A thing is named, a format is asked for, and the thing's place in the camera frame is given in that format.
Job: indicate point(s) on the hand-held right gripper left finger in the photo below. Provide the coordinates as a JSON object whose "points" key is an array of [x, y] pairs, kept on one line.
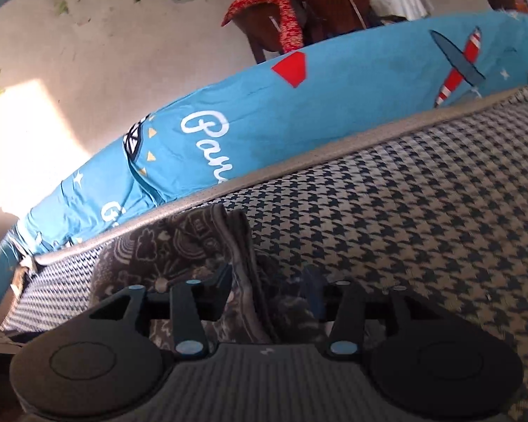
{"points": [[218, 290]]}

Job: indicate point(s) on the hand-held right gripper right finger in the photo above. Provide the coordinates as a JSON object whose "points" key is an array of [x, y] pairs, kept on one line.
{"points": [[314, 292]]}

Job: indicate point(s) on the grey doodle print fleece jacket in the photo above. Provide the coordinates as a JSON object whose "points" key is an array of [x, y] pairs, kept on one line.
{"points": [[185, 250]]}

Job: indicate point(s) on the blue pillow with white star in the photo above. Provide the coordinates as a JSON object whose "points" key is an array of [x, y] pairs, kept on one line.
{"points": [[92, 202]]}

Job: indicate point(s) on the blue pillow with red patch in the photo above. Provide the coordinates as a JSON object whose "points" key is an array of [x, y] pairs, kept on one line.
{"points": [[334, 92]]}

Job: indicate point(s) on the brown wooden headboard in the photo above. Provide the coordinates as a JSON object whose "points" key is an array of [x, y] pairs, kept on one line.
{"points": [[317, 9]]}

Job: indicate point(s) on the red floral cloth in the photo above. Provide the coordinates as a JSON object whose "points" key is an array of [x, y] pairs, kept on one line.
{"points": [[277, 4]]}

